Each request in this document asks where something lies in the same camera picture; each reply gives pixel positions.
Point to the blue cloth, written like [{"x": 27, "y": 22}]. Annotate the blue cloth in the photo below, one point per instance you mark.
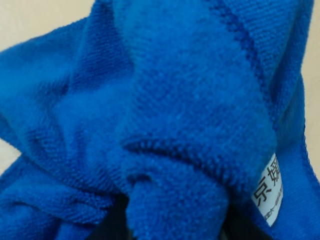
[{"x": 193, "y": 109}]

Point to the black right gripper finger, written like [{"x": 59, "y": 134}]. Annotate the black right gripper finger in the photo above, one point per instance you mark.
[{"x": 114, "y": 225}]

